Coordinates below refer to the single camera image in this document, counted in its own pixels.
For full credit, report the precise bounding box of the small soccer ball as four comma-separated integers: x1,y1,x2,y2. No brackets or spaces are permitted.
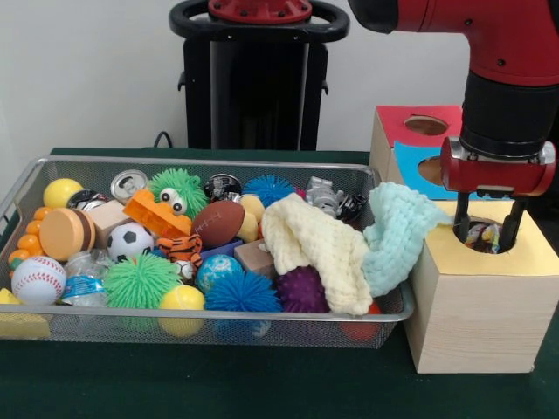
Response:
107,222,155,263

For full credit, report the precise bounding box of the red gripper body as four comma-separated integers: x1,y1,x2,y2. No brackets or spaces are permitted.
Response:
439,136,558,198

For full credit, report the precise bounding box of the light blue waffle cloth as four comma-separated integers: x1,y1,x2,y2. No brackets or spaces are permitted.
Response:
362,182,452,298

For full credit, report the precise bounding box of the white baseball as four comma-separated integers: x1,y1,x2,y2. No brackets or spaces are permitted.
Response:
10,255,68,306

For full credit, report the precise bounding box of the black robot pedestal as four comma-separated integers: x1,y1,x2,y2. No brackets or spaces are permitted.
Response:
169,0,350,152

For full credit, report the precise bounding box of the cream waffle cloth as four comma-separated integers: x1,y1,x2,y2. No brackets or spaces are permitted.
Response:
260,194,376,316

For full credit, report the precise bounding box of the yellow ball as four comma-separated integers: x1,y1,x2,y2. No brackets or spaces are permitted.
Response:
157,285,206,338

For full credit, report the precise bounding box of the silver mesh bin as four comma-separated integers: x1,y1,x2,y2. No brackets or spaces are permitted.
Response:
0,155,416,350

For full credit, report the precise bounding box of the dark green table cloth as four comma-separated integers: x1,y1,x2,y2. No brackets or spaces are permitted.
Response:
0,147,559,419

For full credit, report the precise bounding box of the brown toy football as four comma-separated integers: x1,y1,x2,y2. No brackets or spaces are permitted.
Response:
190,200,245,250

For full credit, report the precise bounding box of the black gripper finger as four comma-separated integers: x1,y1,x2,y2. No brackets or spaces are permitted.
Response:
500,196,528,252
453,191,471,241

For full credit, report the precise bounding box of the green spiky rubber ball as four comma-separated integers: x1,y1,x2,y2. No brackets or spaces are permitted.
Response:
103,251,183,309

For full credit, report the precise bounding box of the colourful patterned cloth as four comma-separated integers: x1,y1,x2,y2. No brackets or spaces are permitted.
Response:
465,222,504,254

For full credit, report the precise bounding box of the wooden box with three holes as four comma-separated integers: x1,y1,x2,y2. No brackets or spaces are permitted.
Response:
369,104,559,375

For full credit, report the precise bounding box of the blue globe ball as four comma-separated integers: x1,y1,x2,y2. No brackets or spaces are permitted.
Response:
195,254,245,293

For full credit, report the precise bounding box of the round wooden burger toy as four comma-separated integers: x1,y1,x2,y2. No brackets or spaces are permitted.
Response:
38,208,97,262

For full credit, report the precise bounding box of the purple spiky monster ball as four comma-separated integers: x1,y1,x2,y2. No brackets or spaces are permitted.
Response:
275,265,332,313

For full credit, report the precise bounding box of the blue spiky rubber ball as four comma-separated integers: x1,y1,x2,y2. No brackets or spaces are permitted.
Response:
204,271,284,313
242,175,298,209

